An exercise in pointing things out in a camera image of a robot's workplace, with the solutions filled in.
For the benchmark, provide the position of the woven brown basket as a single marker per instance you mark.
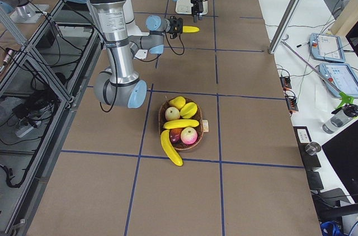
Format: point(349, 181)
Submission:
point(180, 146)

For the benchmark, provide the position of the yellow banana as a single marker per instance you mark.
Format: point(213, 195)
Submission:
point(169, 149)
point(181, 123)
point(190, 29)

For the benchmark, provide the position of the upper teach pendant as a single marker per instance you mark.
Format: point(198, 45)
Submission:
point(327, 48)

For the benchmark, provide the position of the teach pendant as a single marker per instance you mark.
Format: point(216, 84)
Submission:
point(342, 76)
point(327, 48)

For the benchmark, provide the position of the pink white apple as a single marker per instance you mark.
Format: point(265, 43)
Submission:
point(188, 135)

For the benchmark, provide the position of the lower teach pendant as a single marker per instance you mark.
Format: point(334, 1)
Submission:
point(342, 76)

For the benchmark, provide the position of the clear water bottle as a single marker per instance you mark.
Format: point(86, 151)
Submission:
point(341, 116)

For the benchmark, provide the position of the pale peach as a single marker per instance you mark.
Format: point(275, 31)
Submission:
point(172, 113)

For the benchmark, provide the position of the dark red apple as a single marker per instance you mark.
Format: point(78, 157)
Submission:
point(175, 135)

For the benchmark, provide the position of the cream bear plate tray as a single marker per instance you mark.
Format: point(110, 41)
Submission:
point(183, 7)

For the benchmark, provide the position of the white camera pole base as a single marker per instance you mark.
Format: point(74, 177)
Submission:
point(132, 28)

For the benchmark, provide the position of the aluminium frame post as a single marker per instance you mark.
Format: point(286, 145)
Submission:
point(283, 25)

